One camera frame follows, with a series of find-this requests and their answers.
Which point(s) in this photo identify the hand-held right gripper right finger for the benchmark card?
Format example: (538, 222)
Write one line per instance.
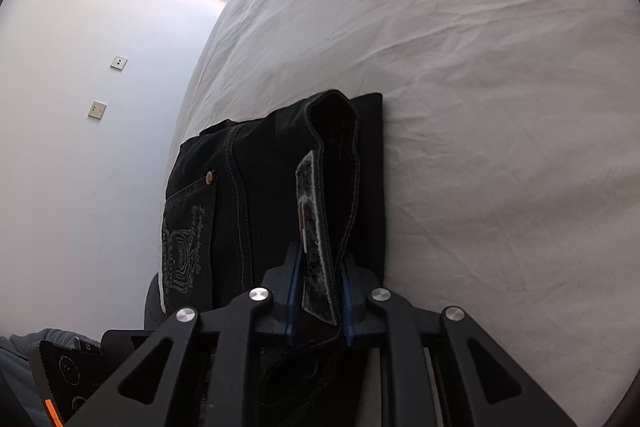
(348, 309)

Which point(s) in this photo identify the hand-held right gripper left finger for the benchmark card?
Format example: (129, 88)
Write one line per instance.
(295, 299)

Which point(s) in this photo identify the black denim pants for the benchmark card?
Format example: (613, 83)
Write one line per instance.
(250, 207)

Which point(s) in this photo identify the person's left forearm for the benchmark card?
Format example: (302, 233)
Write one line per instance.
(15, 357)

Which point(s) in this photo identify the bed with white sheet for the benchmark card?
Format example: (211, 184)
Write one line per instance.
(500, 107)

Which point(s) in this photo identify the white wall socket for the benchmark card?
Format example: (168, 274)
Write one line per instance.
(118, 63)
(97, 109)

